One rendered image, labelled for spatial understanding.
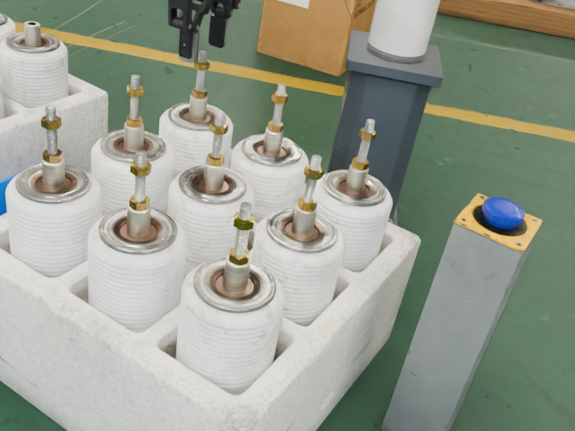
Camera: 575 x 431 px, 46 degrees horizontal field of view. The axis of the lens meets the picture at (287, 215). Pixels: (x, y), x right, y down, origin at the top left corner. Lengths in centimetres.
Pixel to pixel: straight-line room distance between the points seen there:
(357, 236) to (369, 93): 34
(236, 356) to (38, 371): 26
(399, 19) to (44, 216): 59
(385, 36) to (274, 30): 79
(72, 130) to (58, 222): 39
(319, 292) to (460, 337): 15
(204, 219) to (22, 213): 18
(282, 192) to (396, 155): 33
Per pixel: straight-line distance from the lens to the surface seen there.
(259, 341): 62
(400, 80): 105
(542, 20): 259
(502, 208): 68
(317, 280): 69
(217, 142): 73
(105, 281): 67
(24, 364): 82
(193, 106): 88
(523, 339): 108
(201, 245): 75
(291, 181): 82
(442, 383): 78
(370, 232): 79
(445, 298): 72
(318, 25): 176
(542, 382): 103
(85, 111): 110
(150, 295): 67
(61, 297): 72
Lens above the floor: 65
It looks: 34 degrees down
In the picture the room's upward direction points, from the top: 11 degrees clockwise
